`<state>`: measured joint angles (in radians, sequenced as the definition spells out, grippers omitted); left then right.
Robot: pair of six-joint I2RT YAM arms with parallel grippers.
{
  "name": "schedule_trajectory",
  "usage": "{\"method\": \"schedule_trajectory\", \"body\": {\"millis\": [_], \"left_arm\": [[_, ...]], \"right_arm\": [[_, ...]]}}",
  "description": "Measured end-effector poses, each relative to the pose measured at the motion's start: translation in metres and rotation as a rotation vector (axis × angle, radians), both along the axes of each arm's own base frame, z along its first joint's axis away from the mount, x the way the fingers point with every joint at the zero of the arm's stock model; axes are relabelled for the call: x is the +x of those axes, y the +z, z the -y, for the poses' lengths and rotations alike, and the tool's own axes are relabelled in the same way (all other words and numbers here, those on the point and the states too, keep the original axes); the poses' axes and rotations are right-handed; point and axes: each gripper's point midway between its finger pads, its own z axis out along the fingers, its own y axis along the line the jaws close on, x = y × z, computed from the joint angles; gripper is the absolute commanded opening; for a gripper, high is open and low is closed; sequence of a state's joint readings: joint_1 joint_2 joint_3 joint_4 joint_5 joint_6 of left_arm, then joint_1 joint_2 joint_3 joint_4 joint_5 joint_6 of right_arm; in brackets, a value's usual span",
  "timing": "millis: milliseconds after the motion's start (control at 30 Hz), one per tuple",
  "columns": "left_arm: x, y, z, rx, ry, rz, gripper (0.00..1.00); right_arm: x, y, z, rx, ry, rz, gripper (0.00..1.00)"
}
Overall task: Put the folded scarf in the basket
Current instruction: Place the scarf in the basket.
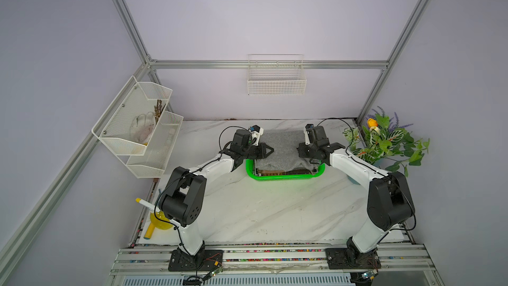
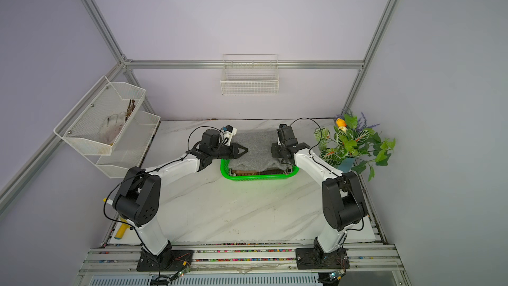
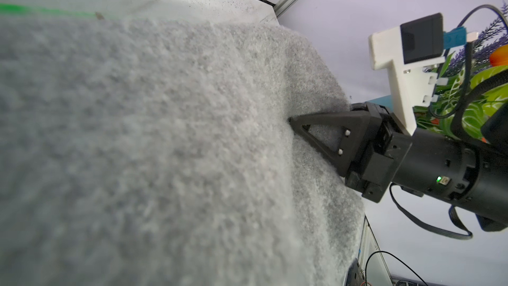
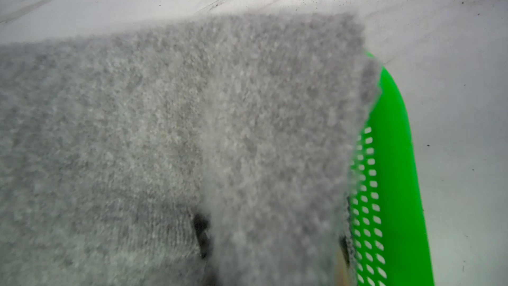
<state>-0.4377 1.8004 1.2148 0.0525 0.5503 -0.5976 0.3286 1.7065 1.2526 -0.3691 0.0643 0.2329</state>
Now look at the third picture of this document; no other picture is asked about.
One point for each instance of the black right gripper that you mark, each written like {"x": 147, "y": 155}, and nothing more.
{"x": 367, "y": 148}

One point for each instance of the grey scarf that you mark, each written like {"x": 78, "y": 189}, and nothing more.
{"x": 160, "y": 153}

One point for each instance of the green plastic basket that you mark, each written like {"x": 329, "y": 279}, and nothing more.
{"x": 9, "y": 9}

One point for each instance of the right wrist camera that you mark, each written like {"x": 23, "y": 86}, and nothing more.
{"x": 406, "y": 51}

